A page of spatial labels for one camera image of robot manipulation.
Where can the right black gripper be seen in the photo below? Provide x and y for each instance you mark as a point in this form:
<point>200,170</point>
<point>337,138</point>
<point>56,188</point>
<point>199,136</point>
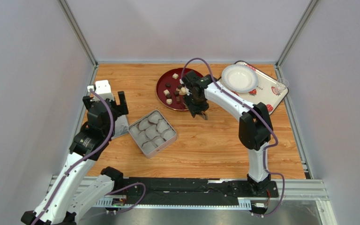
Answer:
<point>197,106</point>

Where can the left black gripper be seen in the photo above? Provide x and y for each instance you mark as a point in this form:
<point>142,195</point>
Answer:
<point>122,108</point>

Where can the square tin box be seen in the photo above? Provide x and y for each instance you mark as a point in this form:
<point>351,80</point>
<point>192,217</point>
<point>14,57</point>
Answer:
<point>152,133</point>

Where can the metal tongs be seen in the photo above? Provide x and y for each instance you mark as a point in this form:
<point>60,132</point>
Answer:
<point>197,91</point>

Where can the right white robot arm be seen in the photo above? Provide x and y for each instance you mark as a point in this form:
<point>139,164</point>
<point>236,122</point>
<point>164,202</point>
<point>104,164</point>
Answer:
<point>255,126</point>

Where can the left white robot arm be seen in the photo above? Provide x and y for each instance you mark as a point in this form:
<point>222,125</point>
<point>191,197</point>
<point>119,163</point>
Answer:
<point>60,206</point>

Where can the white round chocolate centre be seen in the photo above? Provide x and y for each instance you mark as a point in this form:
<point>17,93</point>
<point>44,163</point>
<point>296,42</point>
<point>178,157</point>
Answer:
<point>183,91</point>

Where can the white chocolate lower left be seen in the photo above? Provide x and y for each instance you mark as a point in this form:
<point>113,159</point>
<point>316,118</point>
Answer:
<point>169,101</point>

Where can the white square chocolate left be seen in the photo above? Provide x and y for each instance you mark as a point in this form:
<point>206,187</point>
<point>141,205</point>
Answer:
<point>166,92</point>

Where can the white square chocolate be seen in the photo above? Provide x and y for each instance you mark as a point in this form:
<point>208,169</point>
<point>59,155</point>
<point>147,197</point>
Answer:
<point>175,76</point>
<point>166,92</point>

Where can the dark round chocolate left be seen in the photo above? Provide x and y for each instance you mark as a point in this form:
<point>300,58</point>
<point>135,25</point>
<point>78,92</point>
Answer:
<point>167,85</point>

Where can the white square chocolate top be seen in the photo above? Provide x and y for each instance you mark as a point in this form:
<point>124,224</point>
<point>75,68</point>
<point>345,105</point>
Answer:
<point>175,76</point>

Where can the red round tray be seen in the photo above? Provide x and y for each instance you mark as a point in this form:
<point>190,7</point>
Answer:
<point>174,90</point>

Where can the silver tin lid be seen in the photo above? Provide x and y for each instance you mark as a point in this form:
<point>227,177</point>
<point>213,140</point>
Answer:
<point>121,126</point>

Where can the white paper bowl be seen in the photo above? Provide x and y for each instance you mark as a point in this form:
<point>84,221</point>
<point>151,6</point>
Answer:
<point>239,78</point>

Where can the strawberry pattern tray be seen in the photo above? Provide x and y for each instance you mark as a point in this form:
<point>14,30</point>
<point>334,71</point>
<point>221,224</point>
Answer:
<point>264,91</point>

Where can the clear plastic cup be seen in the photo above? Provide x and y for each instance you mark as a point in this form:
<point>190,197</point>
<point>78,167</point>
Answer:
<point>281,85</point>

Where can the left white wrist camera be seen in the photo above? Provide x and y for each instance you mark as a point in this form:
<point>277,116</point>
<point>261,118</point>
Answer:
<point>102,88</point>

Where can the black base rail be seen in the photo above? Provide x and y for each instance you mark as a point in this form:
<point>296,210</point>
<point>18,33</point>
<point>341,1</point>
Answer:
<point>193,192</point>

